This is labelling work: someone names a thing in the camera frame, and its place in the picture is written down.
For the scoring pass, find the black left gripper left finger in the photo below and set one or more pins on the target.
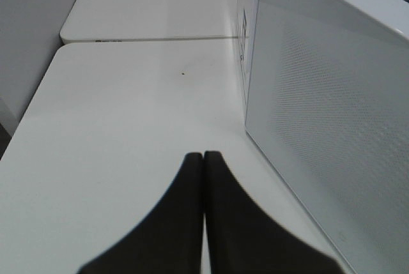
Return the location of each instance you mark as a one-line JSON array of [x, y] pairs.
[[170, 237]]

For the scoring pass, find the white microwave door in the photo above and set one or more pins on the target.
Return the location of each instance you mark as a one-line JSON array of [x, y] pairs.
[[328, 106]]

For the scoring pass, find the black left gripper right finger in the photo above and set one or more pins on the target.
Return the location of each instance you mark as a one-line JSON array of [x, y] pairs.
[[242, 238]]

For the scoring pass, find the white microwave oven body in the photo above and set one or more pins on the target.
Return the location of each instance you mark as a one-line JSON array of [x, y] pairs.
[[245, 26]]

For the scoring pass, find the white rear table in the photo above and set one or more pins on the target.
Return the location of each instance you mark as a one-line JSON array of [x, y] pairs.
[[145, 20]]

